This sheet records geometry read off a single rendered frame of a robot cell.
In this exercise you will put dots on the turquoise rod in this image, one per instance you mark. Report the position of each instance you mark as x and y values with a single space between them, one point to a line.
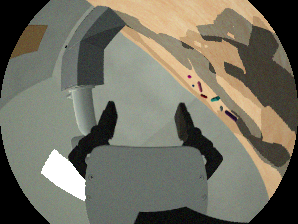
215 99

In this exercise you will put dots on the purple rod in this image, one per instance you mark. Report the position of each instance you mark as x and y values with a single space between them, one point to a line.
231 115

